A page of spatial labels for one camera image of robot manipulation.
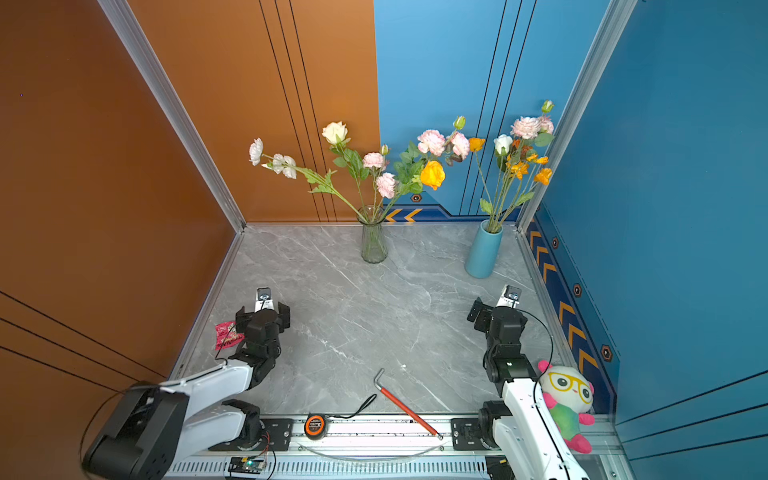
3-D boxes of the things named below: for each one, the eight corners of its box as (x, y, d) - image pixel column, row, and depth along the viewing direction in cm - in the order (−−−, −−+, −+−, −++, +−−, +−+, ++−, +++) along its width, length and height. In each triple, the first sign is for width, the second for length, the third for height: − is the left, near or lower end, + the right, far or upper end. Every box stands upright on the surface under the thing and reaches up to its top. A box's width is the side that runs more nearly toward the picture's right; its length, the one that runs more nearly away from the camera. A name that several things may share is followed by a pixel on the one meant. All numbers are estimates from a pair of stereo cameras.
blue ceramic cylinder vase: (463, 274, 108) (475, 234, 91) (470, 259, 112) (482, 218, 96) (487, 282, 105) (503, 243, 89) (492, 266, 110) (509, 226, 93)
